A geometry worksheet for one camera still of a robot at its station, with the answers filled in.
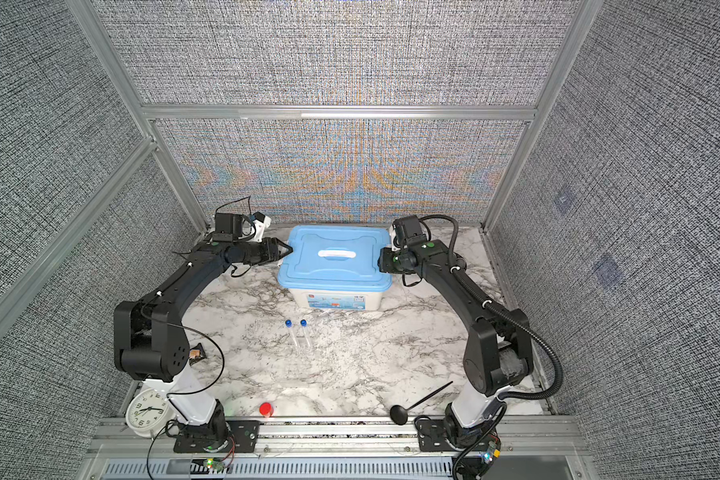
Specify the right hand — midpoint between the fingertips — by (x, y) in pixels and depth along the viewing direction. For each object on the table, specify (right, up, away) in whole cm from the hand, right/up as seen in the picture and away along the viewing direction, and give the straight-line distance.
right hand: (385, 261), depth 88 cm
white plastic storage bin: (-14, -12, +2) cm, 19 cm away
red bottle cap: (-31, -37, -13) cm, 50 cm away
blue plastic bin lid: (-15, +1, -1) cm, 15 cm away
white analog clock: (-60, -37, -15) cm, 72 cm away
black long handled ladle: (+2, -39, -12) cm, 41 cm away
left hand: (-29, +3, +1) cm, 30 cm away
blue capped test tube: (-22, -16, -12) cm, 30 cm away
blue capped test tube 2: (-26, -16, -12) cm, 33 cm away
